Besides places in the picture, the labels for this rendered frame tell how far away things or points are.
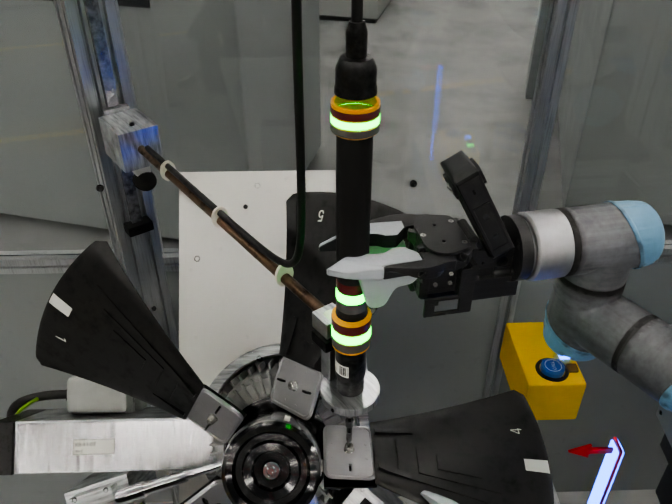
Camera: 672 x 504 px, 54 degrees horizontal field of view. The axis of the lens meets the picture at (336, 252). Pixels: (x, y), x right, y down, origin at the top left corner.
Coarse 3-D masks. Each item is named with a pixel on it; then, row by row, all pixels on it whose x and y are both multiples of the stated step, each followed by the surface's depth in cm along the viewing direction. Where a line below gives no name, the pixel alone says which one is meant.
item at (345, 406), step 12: (312, 312) 75; (324, 312) 75; (312, 324) 76; (324, 324) 73; (312, 336) 76; (324, 336) 74; (324, 348) 74; (324, 360) 76; (324, 372) 78; (324, 384) 77; (336, 384) 77; (372, 384) 77; (324, 396) 76; (336, 396) 76; (360, 396) 76; (372, 396) 76; (336, 408) 74; (348, 408) 74; (360, 408) 74; (372, 408) 75
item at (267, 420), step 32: (256, 416) 83; (320, 416) 90; (224, 448) 88; (256, 448) 78; (288, 448) 78; (320, 448) 83; (224, 480) 77; (256, 480) 78; (288, 480) 77; (320, 480) 78
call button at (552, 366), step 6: (546, 360) 112; (552, 360) 112; (558, 360) 112; (540, 366) 112; (546, 366) 111; (552, 366) 111; (558, 366) 111; (564, 366) 111; (546, 372) 110; (552, 372) 110; (558, 372) 110
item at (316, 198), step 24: (312, 192) 89; (288, 216) 91; (312, 216) 89; (384, 216) 83; (288, 240) 91; (312, 240) 88; (312, 264) 87; (312, 288) 86; (288, 312) 89; (288, 336) 87; (312, 360) 82
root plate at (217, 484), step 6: (216, 480) 80; (210, 486) 80; (216, 486) 81; (222, 486) 81; (204, 492) 80; (210, 492) 81; (216, 492) 81; (222, 492) 82; (192, 498) 80; (198, 498) 80; (210, 498) 82; (216, 498) 82; (222, 498) 83; (228, 498) 84
